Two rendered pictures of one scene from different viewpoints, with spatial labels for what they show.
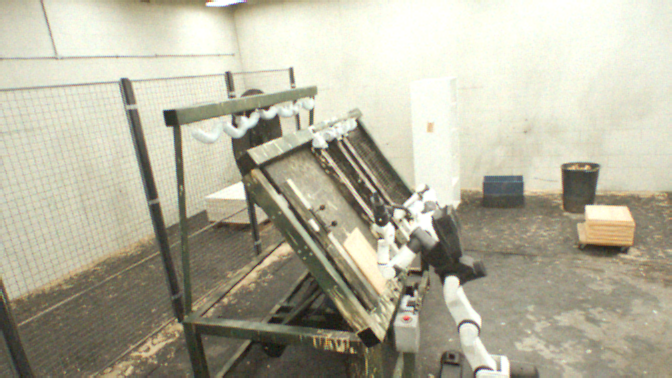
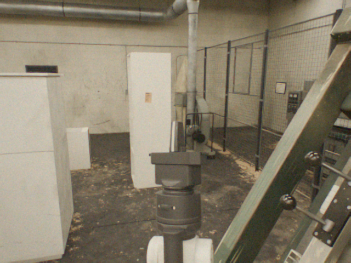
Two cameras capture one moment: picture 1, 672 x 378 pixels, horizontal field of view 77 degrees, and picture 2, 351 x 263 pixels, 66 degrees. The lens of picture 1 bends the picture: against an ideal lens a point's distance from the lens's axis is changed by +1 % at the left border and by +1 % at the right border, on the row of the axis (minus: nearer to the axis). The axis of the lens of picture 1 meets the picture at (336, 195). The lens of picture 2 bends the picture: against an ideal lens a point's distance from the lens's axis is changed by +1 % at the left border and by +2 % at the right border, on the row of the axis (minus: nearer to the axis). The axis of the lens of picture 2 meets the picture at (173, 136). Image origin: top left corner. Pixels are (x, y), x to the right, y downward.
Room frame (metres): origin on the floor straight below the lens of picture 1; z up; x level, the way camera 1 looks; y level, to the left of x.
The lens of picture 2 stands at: (2.66, -0.57, 1.73)
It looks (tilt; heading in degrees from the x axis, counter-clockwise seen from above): 13 degrees down; 138
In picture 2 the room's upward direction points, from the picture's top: straight up
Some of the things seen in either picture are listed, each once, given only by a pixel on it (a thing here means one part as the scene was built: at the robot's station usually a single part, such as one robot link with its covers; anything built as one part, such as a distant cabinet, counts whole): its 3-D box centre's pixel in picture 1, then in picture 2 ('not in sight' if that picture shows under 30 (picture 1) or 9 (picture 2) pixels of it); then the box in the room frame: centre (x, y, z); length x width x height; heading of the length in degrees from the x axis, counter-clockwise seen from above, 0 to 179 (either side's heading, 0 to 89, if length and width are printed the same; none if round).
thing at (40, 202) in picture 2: not in sight; (33, 161); (-0.25, 0.10, 0.88); 0.90 x 0.60 x 1.75; 153
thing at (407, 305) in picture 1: (409, 313); not in sight; (2.53, -0.41, 0.69); 0.50 x 0.14 x 0.24; 159
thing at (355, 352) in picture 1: (334, 295); not in sight; (3.36, 0.11, 0.41); 2.20 x 1.38 x 0.83; 159
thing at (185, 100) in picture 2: not in sight; (190, 104); (-1.59, 3.70, 1.10); 1.37 x 0.70 x 2.20; 153
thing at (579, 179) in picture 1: (579, 187); not in sight; (5.90, -3.54, 0.33); 0.52 x 0.51 x 0.65; 153
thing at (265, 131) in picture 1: (262, 139); not in sight; (3.42, 0.54, 1.85); 0.80 x 0.06 x 0.80; 159
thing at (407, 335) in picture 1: (407, 333); not in sight; (2.09, -0.32, 0.84); 0.12 x 0.12 x 0.18; 69
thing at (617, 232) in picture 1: (603, 227); not in sight; (4.67, -3.12, 0.20); 0.61 x 0.53 x 0.40; 153
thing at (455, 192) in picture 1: (436, 145); not in sight; (6.66, -1.67, 1.03); 0.61 x 0.58 x 2.05; 153
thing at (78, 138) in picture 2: not in sight; (73, 148); (-2.38, 1.32, 0.36); 0.58 x 0.45 x 0.72; 63
